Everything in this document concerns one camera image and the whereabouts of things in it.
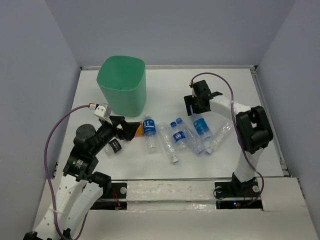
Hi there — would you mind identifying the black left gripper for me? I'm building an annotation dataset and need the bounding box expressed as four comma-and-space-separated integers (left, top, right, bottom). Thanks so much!
91, 115, 141, 154

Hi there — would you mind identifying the blue label white cap bottle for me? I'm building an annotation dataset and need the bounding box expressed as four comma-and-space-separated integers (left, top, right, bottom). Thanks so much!
142, 114, 157, 154

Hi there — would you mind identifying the clear crushed white cap bottle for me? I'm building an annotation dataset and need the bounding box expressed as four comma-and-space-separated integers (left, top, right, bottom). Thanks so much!
157, 122, 179, 165

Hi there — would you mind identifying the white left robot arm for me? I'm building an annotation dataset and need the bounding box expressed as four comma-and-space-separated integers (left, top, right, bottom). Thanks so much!
24, 116, 140, 240

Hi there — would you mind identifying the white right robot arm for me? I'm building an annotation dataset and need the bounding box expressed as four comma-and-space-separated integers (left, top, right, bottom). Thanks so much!
183, 80, 274, 197

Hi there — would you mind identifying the green plastic bin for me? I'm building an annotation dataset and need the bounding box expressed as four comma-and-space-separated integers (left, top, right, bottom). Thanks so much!
96, 55, 147, 117

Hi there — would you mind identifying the orange juice bottle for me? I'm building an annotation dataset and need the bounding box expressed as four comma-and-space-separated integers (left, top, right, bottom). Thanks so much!
133, 121, 144, 137

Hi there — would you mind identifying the small black label bottle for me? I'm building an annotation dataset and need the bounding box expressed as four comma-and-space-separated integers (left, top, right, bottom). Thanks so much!
104, 138, 123, 157

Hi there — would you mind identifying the Pepsi label bottle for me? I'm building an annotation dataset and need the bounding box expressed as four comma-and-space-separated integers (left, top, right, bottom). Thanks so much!
170, 121, 188, 151

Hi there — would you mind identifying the clear blue cap bottle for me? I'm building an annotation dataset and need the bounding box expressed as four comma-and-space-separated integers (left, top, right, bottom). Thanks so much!
176, 117, 206, 156

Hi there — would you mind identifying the white foam strip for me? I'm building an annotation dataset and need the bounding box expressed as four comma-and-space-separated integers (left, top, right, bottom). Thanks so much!
126, 180, 217, 212

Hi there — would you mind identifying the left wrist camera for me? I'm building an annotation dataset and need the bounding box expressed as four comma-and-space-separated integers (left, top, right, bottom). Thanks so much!
93, 103, 112, 119

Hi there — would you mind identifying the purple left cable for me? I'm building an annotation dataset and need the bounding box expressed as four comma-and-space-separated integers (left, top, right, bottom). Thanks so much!
44, 102, 97, 240

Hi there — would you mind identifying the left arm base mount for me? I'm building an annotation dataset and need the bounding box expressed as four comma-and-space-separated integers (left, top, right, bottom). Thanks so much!
90, 182, 128, 211

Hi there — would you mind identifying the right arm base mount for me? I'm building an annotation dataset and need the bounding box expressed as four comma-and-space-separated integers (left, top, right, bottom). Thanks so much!
212, 173, 263, 210

